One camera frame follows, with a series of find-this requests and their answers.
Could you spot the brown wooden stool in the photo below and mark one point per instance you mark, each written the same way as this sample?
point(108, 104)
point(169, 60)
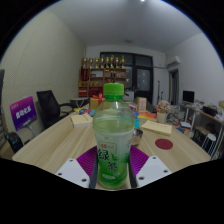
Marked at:
point(200, 130)

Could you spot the black bag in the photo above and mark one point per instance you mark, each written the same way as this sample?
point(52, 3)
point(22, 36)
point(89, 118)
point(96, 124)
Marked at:
point(15, 141)

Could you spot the white wall air conditioner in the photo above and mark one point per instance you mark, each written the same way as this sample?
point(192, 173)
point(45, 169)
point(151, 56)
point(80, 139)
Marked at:
point(173, 61)

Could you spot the black computer monitor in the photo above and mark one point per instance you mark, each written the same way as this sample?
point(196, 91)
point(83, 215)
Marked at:
point(188, 96)

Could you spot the cluttered wooden side desk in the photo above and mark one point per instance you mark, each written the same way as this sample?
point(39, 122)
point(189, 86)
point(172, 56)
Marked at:
point(210, 116)

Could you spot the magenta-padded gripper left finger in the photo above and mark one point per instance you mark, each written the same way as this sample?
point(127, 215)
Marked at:
point(73, 171)

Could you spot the purple sign board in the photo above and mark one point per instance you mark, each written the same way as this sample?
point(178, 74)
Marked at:
point(22, 113)

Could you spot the wooden shelf unit with trophies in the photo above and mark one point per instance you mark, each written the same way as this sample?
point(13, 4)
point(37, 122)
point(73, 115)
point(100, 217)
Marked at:
point(100, 78)

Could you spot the black office chair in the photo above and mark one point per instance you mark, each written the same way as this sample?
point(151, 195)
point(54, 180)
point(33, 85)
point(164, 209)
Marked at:
point(48, 108)

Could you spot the white round stool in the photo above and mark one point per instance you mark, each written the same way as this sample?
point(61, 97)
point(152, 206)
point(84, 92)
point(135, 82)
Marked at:
point(210, 137)

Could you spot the orange yellow book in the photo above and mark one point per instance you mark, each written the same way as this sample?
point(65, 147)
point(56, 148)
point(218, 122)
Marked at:
point(147, 115)

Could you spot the black framed glass door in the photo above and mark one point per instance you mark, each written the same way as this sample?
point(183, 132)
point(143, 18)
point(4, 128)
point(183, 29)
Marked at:
point(143, 78)

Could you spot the flat round red coaster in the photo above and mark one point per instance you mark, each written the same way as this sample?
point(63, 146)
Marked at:
point(164, 144)

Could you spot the black case with orange trim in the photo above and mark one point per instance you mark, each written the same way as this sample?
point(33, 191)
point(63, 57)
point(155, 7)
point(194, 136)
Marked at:
point(1, 88)

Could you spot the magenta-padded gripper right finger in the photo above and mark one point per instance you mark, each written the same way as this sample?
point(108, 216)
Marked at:
point(151, 170)

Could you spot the beige notebook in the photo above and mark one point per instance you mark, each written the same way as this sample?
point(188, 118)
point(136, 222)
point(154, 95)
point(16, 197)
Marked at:
point(81, 120)

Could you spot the blue red patterned book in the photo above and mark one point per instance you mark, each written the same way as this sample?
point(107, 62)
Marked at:
point(85, 111)

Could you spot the stack of books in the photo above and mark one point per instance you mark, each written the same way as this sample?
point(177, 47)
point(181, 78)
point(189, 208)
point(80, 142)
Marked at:
point(175, 111)

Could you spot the small white round table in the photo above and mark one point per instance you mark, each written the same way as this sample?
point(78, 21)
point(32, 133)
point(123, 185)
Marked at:
point(79, 100)

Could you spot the pink flowers in white pot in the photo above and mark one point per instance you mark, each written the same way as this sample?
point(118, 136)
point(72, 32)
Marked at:
point(163, 108)

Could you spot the small orange standing box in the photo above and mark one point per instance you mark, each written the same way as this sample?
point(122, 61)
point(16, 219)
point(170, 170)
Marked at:
point(141, 104)

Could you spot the green tea drink bottle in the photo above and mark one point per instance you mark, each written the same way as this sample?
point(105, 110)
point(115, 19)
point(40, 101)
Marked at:
point(113, 133)

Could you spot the yellow gift box red ribbon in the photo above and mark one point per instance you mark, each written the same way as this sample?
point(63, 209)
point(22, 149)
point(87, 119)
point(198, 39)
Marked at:
point(95, 103)

